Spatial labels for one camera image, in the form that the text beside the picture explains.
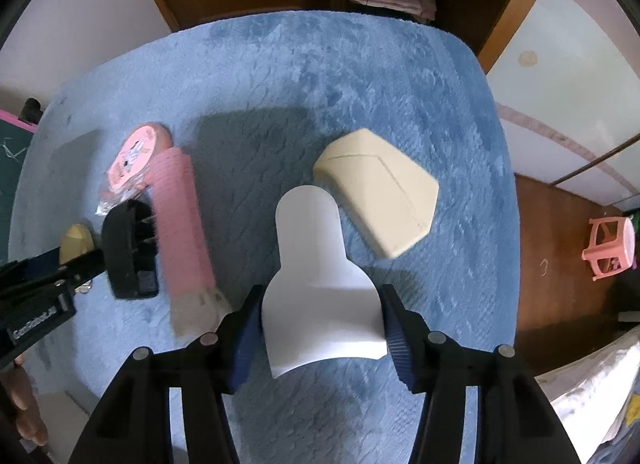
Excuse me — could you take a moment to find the pink plastic stool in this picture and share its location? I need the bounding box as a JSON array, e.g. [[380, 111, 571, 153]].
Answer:
[[581, 216, 638, 285]]

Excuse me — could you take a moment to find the green chalkboard pink frame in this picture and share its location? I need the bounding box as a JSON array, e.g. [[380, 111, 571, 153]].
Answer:
[[0, 111, 38, 265]]

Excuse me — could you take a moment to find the beige wedge block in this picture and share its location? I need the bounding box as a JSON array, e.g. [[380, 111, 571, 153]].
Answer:
[[313, 128, 441, 259]]

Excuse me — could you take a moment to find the person's left hand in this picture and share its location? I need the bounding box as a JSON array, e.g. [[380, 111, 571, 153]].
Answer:
[[0, 354, 49, 447]]

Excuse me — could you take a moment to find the pink round packet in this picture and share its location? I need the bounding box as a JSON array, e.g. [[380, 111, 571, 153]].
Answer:
[[97, 122, 173, 217]]

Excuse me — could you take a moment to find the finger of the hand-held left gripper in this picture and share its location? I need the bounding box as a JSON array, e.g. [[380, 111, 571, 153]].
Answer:
[[0, 246, 108, 289]]

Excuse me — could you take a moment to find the gold oval compact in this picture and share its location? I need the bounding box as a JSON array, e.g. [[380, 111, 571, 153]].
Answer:
[[59, 224, 96, 265]]

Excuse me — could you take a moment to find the blue plush table cloth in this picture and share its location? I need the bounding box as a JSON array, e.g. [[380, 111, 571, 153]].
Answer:
[[10, 10, 521, 464]]

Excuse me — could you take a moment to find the white bottle-shaped plastic block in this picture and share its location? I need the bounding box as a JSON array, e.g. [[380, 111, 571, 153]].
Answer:
[[261, 185, 388, 380]]

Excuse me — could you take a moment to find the pink ribbed tube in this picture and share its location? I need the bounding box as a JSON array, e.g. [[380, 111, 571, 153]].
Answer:
[[150, 146, 233, 337]]

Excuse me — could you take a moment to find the floral wardrobe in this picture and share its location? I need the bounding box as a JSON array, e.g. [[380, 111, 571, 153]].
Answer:
[[485, 0, 640, 209]]

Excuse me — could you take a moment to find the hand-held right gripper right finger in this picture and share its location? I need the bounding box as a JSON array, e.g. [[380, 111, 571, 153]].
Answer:
[[379, 284, 583, 464]]

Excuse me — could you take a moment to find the white dotted bedding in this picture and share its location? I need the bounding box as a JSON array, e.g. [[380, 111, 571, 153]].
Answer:
[[547, 329, 640, 464]]

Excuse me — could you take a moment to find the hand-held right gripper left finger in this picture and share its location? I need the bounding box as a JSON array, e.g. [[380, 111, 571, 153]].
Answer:
[[67, 285, 266, 464]]

